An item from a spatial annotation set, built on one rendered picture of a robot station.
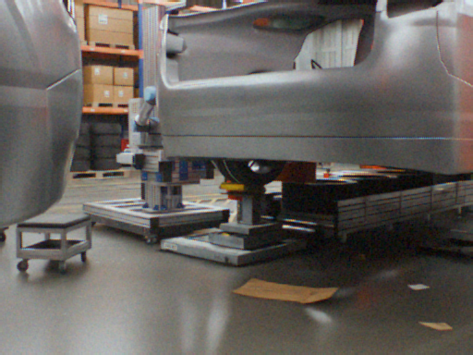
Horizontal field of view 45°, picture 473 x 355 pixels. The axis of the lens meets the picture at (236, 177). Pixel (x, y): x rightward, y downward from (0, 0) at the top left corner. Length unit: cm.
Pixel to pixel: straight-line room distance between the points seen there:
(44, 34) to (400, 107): 163
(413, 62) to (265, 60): 194
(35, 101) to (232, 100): 183
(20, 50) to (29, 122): 14
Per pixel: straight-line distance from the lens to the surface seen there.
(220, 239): 431
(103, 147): 1189
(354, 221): 478
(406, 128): 254
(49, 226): 398
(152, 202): 532
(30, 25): 125
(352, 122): 259
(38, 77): 125
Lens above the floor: 93
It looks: 5 degrees down
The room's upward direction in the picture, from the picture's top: straight up
